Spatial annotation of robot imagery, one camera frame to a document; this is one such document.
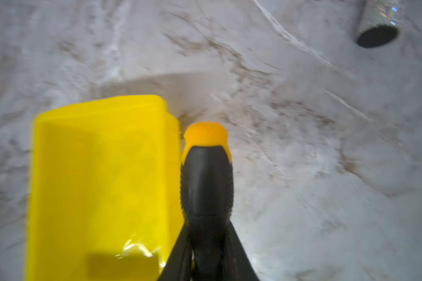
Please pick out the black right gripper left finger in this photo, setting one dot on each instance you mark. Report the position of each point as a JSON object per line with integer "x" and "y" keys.
{"x": 179, "y": 264}

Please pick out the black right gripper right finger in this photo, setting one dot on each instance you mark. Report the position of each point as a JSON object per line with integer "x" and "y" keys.
{"x": 235, "y": 263}

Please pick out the black yellow handled screwdriver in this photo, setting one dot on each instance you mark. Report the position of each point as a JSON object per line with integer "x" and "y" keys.
{"x": 207, "y": 195}

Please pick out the yellow plastic bin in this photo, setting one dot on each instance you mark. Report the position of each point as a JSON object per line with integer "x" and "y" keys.
{"x": 104, "y": 191}

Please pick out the silver glitter microphone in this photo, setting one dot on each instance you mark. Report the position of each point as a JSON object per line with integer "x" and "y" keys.
{"x": 379, "y": 23}

